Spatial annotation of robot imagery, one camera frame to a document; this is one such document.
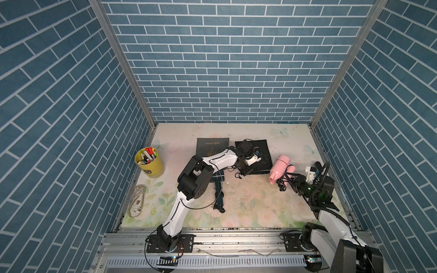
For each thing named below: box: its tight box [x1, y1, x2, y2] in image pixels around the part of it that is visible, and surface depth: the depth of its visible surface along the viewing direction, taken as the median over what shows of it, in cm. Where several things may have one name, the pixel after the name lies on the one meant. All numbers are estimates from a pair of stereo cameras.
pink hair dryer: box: [268, 154, 296, 185], surface depth 86 cm
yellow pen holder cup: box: [134, 146, 164, 179], surface depth 90 cm
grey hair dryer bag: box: [195, 137, 230, 158], surface depth 111 cm
